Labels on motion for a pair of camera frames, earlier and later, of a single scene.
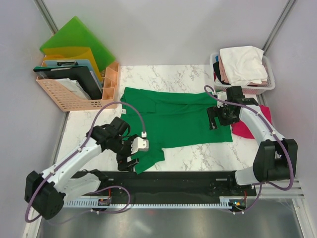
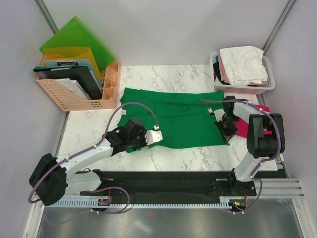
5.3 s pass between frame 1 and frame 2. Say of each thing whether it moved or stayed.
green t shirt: moved
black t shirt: stayed
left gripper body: moved
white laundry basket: stayed
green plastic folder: stayed
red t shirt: stayed
